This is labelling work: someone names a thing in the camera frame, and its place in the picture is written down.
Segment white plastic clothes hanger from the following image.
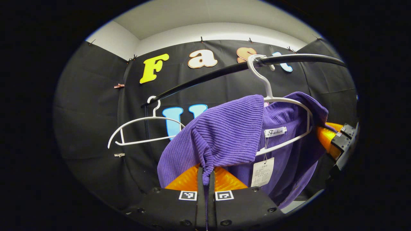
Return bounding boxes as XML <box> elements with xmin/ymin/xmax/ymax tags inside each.
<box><xmin>246</xmin><ymin>54</ymin><xmax>314</xmax><ymax>157</ymax></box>
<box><xmin>107</xmin><ymin>95</ymin><xmax>186</xmax><ymax>149</ymax></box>

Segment row of black binder clips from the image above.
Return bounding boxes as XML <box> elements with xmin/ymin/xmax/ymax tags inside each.
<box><xmin>88</xmin><ymin>34</ymin><xmax>323</xmax><ymax>63</ymax></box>

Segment purple ribbed knit garment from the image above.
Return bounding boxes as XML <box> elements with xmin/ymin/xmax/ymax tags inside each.
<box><xmin>157</xmin><ymin>91</ymin><xmax>330</xmax><ymax>231</ymax></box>

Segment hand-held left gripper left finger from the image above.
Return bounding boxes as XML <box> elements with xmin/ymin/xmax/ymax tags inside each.
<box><xmin>124</xmin><ymin>164</ymin><xmax>208</xmax><ymax>231</ymax></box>

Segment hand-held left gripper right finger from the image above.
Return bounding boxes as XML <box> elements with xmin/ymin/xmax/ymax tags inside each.
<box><xmin>208</xmin><ymin>166</ymin><xmax>286</xmax><ymax>231</ymax></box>

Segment black clothes rack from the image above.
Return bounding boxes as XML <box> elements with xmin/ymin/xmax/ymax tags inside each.
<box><xmin>141</xmin><ymin>53</ymin><xmax>348</xmax><ymax>151</ymax></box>

